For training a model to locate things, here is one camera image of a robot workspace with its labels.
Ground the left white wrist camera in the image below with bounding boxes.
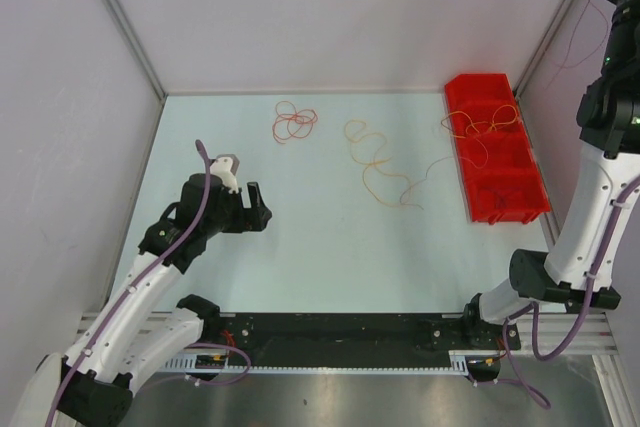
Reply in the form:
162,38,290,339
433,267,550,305
209,154,240,194

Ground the red orange wire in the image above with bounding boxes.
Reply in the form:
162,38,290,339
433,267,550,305
271,99,320,143

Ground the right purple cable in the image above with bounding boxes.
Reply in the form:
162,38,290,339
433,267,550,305
501,176,640,410

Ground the red compartment bin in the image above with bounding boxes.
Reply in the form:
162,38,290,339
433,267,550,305
442,73,551,225

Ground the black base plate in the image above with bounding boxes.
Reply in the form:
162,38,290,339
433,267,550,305
201,313,521,369

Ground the grey slotted cable duct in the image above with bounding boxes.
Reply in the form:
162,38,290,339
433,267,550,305
164,350,506,376

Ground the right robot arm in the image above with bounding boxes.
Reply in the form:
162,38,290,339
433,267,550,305
461,0,639,359

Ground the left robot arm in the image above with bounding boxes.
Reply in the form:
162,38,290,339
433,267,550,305
12,159,272,426

